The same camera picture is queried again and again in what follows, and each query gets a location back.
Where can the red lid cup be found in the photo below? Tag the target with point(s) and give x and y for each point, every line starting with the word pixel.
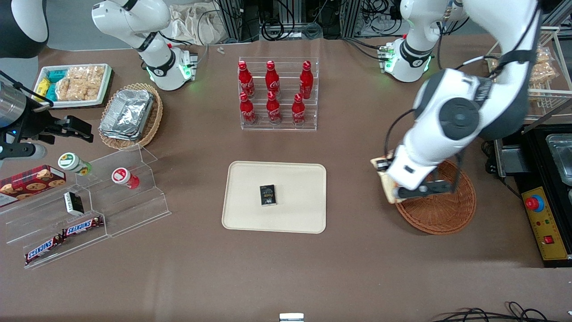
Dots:
pixel 123 176

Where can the grey metal box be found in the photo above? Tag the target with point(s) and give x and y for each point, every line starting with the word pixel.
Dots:
pixel 507 162

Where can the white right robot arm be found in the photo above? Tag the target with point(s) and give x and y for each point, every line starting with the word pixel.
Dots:
pixel 154 60

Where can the small black white box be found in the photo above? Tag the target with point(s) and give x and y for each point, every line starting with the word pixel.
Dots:
pixel 73 203

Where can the oval light wicker basket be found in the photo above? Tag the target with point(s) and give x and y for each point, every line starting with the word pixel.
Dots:
pixel 154 120

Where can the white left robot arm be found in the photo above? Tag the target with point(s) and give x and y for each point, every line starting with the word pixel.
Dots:
pixel 456 120

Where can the beige plastic tray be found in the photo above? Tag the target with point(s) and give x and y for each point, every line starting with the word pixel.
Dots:
pixel 295 214

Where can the clear acrylic bottle rack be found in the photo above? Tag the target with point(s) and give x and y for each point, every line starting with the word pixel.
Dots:
pixel 286 127

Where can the round brown wicker basket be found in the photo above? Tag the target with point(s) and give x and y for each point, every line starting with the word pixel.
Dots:
pixel 442 214

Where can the white rectangular snack tray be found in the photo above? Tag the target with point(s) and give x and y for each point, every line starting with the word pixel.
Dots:
pixel 67 104

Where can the red cola bottle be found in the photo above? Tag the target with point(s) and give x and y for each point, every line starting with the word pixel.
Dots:
pixel 306 82
pixel 247 111
pixel 298 112
pixel 246 80
pixel 272 79
pixel 273 109

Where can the yellow emergency stop box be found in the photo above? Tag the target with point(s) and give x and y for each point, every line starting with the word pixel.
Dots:
pixel 552 241

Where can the beige fabric bag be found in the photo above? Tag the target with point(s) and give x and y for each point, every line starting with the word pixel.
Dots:
pixel 196 24

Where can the clear acrylic stepped shelf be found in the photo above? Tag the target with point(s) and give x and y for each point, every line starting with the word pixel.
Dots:
pixel 134 214

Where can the teal snack packet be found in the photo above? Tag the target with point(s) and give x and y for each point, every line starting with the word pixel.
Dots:
pixel 57 75
pixel 51 92

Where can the red cookie box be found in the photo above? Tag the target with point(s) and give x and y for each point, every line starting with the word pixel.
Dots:
pixel 31 183

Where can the yellow snack packet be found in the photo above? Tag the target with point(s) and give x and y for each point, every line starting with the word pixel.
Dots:
pixel 43 87

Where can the triangular sandwich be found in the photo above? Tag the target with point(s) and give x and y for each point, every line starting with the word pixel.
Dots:
pixel 388 185

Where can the clear rice cracker pack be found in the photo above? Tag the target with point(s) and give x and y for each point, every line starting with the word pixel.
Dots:
pixel 94 80
pixel 71 88

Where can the stack of foil trays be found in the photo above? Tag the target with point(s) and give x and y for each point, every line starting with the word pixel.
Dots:
pixel 127 114

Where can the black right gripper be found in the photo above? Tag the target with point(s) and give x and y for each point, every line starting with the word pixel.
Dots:
pixel 37 125

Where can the snickers chocolate bar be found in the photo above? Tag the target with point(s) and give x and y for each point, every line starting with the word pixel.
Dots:
pixel 44 249
pixel 82 227

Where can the clear bag of crackers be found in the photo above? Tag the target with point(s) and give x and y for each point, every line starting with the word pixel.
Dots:
pixel 544 67

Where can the metal food pan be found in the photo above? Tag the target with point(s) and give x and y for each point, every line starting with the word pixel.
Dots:
pixel 562 156

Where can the small black card box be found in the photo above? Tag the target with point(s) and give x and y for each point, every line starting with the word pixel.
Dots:
pixel 268 195

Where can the small white edge object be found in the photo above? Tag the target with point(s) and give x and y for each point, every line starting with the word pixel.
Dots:
pixel 291 317

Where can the green lid cup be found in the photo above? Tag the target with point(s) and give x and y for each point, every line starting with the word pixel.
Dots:
pixel 71 162

